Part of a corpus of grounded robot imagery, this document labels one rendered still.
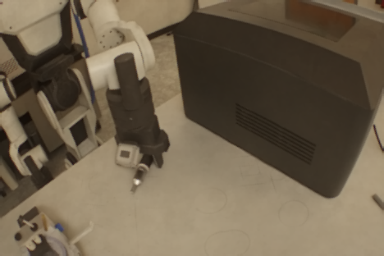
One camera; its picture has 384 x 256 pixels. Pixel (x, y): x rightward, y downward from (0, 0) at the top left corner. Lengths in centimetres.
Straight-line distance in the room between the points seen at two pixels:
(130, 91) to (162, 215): 25
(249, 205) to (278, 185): 8
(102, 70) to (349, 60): 41
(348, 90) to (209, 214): 35
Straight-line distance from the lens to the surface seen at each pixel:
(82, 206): 64
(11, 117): 90
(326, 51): 45
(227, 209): 56
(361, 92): 44
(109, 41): 56
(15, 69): 194
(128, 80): 45
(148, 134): 55
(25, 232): 52
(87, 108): 97
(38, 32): 81
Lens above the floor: 137
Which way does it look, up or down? 40 degrees down
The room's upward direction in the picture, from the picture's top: 8 degrees counter-clockwise
